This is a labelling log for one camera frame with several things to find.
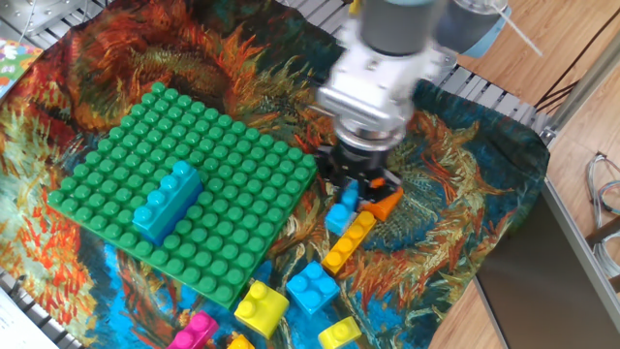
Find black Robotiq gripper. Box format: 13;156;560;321
317;140;404;204

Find light blue three-stud brick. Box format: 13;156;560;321
324;179;362;238

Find teal four-stud brick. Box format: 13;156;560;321
131;160;203;238

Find orange two-stud block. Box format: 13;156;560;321
360;176;405;223

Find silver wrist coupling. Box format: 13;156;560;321
332;106;409;152

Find small yellow-orange four-stud brick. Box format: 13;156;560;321
322;209;378;275

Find light blue square brick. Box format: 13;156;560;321
285;260;342;316

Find painted sunflower pattern cloth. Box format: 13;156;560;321
0;0;551;349

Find small yellow single-stud brick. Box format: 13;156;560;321
317;316;363;349

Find yellow two-stud block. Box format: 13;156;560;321
233;279;291;339

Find long orange-yellow brick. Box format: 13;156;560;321
227;333;256;349

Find dark grey framed panel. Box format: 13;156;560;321
474;178;620;349

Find green studded baseplate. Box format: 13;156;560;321
46;80;321;311

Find magenta three-stud brick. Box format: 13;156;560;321
167;309;220;349

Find brown wooden bar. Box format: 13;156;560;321
584;226;620;247

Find silver perforated metal plate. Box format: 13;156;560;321
0;0;91;38

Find colourful printed paper sheet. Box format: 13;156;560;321
0;38;45;101

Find white paper sheet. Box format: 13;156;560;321
0;288;59;349

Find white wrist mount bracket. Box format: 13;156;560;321
313;18;457;125

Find black floor cables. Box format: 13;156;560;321
534;7;620;113

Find grey cable bundle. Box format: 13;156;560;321
584;151;620;280

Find aluminium frame post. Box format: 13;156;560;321
540;28;620;146

